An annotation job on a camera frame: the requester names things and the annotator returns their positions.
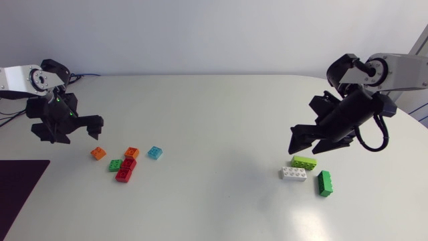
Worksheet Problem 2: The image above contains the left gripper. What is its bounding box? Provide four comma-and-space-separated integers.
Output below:
25, 92, 104, 145

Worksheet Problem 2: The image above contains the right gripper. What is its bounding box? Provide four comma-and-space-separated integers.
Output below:
288, 87, 399, 155

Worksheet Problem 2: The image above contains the large lime green toy brick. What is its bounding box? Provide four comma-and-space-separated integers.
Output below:
290, 155, 318, 171

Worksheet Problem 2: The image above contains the small orange toy brick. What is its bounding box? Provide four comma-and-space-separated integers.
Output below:
124, 146, 140, 160
90, 146, 108, 161

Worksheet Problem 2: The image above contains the large white toy brick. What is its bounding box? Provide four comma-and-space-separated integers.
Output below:
280, 166, 308, 183

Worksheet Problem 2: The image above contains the small green toy brick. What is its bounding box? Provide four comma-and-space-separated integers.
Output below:
108, 159, 124, 173

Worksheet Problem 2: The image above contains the small red toy brick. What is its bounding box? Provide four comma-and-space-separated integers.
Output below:
120, 157, 138, 171
114, 168, 132, 183

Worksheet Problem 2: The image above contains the dark mat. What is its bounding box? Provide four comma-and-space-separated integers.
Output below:
0, 159, 51, 232

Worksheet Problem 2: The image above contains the translucent blue toy brick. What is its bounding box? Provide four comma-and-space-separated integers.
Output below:
147, 145, 164, 161

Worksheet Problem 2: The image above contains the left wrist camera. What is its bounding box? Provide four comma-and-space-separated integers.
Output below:
62, 92, 80, 115

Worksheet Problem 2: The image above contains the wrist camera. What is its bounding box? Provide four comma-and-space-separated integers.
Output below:
62, 92, 80, 115
308, 89, 342, 121

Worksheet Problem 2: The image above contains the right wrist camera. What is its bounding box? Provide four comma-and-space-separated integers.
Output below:
308, 89, 342, 121

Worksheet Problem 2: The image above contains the blue cable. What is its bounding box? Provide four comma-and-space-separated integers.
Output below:
68, 72, 102, 81

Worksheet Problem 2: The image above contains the black cable loop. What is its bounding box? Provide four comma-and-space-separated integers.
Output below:
354, 114, 391, 153

